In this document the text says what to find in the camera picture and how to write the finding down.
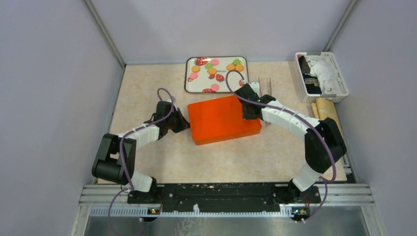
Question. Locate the pink sandwich cookie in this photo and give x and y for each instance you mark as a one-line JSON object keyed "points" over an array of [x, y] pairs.
{"points": [[193, 76], [214, 87]]}

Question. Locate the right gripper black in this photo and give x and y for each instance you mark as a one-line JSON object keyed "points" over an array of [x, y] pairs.
{"points": [[245, 116]]}

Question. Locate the white perforated plastic basket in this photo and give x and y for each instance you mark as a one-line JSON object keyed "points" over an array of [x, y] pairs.
{"points": [[310, 98]]}

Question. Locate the metal tongs white handle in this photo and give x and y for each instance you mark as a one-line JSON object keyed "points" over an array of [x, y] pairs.
{"points": [[265, 85]]}

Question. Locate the orange tin lid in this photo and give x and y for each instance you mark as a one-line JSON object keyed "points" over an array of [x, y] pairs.
{"points": [[218, 120]]}

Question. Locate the yellow folded cloth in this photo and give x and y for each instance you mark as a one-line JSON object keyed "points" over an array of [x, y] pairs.
{"points": [[323, 108]]}

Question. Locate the black item in basket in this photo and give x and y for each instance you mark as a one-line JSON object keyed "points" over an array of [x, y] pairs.
{"points": [[311, 82]]}

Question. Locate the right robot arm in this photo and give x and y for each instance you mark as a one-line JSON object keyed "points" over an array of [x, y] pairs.
{"points": [[323, 142]]}

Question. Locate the white strawberry print tray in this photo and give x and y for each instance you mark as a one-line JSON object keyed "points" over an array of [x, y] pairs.
{"points": [[225, 79]]}

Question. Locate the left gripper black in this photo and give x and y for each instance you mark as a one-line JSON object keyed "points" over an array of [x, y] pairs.
{"points": [[183, 124]]}

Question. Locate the yellow sandwich cookie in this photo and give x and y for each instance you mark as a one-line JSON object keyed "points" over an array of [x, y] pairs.
{"points": [[212, 71], [231, 66], [195, 69], [239, 67]]}

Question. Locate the white cloth in basket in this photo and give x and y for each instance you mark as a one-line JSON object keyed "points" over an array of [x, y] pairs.
{"points": [[326, 72]]}

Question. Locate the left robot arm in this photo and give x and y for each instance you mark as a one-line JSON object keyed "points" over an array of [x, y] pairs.
{"points": [[116, 155]]}

